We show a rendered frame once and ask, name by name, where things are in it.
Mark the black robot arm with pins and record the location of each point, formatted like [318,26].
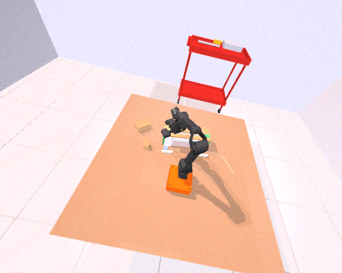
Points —
[182,119]

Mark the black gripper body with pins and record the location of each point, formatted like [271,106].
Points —
[173,129]

